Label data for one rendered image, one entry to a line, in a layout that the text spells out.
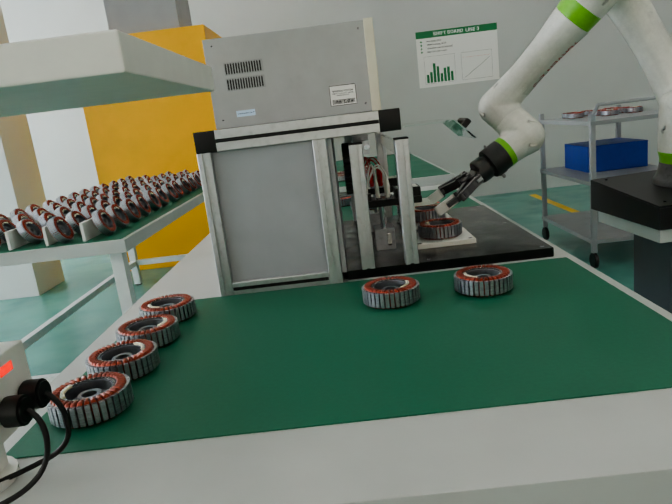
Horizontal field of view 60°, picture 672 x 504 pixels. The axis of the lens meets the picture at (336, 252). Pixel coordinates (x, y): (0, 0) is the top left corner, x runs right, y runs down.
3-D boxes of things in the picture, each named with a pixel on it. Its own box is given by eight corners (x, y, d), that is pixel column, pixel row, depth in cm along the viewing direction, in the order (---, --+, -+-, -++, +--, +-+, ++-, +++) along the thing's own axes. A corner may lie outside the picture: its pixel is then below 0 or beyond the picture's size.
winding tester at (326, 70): (370, 111, 178) (363, 41, 173) (381, 110, 135) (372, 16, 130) (244, 126, 179) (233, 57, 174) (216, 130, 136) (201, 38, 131)
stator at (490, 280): (488, 277, 121) (487, 260, 120) (525, 289, 111) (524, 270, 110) (443, 289, 117) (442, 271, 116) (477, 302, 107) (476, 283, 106)
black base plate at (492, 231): (483, 211, 194) (483, 204, 193) (554, 256, 131) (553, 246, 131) (343, 227, 195) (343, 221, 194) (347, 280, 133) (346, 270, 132)
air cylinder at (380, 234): (393, 242, 155) (391, 222, 153) (396, 248, 147) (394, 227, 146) (374, 244, 155) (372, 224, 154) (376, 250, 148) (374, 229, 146)
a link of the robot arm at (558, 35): (580, 30, 153) (593, 35, 161) (550, 3, 157) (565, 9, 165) (489, 133, 174) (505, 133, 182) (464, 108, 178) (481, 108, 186)
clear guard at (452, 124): (458, 135, 189) (457, 116, 187) (476, 138, 165) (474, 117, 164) (359, 147, 189) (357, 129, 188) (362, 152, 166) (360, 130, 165)
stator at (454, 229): (459, 229, 155) (458, 215, 155) (465, 237, 145) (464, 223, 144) (417, 233, 156) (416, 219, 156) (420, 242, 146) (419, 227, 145)
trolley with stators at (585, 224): (618, 229, 451) (617, 96, 428) (697, 261, 353) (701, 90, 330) (541, 238, 452) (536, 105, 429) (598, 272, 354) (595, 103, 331)
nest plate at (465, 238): (463, 231, 158) (463, 226, 158) (476, 242, 143) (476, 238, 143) (408, 237, 158) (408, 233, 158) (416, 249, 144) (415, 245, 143)
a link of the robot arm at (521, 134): (555, 129, 166) (550, 145, 176) (526, 99, 170) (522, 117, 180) (516, 159, 166) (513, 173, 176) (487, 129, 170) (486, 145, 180)
